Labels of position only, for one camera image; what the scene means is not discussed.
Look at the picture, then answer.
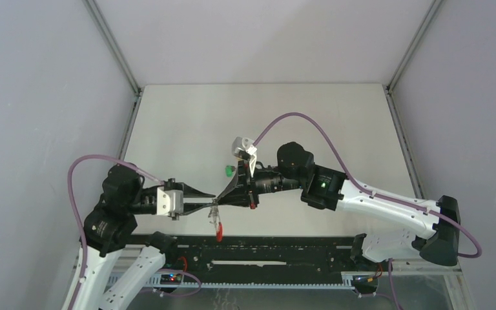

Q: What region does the green tag key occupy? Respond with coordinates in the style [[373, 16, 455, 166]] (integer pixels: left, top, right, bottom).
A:
[[225, 165, 237, 178]]

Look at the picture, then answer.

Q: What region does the metal keyring holder red handle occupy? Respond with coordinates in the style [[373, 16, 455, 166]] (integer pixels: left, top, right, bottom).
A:
[[208, 205, 223, 242]]

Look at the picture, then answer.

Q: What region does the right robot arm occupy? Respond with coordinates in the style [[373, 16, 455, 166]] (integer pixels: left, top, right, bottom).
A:
[[215, 142, 460, 267]]

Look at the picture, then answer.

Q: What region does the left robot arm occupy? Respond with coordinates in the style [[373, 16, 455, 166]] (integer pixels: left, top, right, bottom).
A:
[[63, 157, 213, 309]]

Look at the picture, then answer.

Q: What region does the electronics board with leds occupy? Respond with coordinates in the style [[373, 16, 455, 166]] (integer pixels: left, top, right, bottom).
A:
[[160, 274, 183, 285]]

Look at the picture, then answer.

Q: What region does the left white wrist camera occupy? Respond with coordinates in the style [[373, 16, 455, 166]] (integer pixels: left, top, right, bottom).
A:
[[156, 187, 184, 216]]

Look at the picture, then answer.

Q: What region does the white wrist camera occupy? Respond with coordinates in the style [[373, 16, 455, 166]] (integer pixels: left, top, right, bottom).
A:
[[231, 136, 257, 176], [156, 187, 184, 216]]

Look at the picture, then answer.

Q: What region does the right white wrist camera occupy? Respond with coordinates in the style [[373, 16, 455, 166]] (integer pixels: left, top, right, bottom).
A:
[[231, 136, 257, 176]]

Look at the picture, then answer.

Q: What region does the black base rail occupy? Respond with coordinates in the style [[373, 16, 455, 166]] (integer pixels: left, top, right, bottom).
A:
[[143, 233, 392, 285]]

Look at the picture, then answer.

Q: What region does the white slotted cable duct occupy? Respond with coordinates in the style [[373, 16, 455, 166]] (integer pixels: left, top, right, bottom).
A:
[[107, 273, 360, 291]]

